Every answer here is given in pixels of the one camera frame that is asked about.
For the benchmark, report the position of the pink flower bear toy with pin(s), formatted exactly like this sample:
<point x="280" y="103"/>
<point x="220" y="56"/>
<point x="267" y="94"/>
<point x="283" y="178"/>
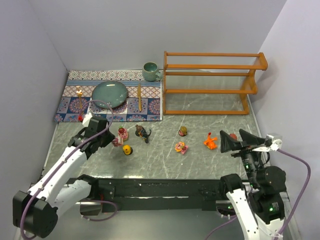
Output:
<point x="181" y="148"/>

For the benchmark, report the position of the orange wooden two-tier shelf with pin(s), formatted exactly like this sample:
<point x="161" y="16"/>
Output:
<point x="248" y="71"/>

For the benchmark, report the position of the pink bear strawberry cake toy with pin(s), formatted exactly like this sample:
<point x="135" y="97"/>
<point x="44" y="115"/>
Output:
<point x="117" y="141"/>

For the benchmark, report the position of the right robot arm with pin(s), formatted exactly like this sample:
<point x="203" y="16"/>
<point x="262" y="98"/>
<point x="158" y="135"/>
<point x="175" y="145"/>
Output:
<point x="260" y="211"/>

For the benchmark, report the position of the yellow duck toy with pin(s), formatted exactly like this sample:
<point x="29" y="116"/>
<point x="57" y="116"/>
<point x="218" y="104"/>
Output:
<point x="127" y="149"/>

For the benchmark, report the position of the patterned blue placemat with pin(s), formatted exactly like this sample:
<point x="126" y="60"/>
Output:
<point x="151" y="95"/>

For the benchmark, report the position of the red-haired small figurine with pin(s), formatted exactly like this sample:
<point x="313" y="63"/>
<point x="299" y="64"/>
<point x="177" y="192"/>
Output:
<point x="233" y="136"/>

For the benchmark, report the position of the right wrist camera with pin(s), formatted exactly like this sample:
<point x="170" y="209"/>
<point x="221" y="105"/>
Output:
<point x="272" y="143"/>

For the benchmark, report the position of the pink bear donut toy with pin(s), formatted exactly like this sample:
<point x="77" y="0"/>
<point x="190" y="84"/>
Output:
<point x="123" y="133"/>

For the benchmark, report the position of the gold knife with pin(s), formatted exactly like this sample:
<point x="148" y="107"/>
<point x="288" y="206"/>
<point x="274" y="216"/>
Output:
<point x="139" y="97"/>

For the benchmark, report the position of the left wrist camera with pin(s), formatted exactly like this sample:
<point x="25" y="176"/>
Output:
<point x="85" y="119"/>

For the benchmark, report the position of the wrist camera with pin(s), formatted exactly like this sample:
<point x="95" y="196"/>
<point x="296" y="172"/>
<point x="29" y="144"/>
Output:
<point x="272" y="143"/>
<point x="85" y="119"/>

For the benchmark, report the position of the teal ceramic plate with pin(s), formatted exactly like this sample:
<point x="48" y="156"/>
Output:
<point x="113" y="93"/>

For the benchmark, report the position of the teal ceramic mug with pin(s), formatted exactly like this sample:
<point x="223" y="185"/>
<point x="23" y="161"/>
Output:
<point x="151" y="72"/>

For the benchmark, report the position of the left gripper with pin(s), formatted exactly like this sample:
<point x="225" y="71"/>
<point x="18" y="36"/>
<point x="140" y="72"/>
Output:
<point x="107" y="137"/>

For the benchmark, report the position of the brown-haired figure with dark creature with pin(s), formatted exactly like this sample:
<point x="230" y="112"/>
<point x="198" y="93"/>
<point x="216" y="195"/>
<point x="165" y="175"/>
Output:
<point x="141" y="132"/>

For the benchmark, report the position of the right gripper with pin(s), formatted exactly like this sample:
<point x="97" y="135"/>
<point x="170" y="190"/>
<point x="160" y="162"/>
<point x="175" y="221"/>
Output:
<point x="244" y="145"/>

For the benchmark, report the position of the black base frame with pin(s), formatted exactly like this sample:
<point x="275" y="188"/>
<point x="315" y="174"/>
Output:
<point x="143" y="194"/>

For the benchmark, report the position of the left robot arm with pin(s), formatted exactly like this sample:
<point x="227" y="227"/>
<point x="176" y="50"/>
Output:
<point x="36" y="211"/>

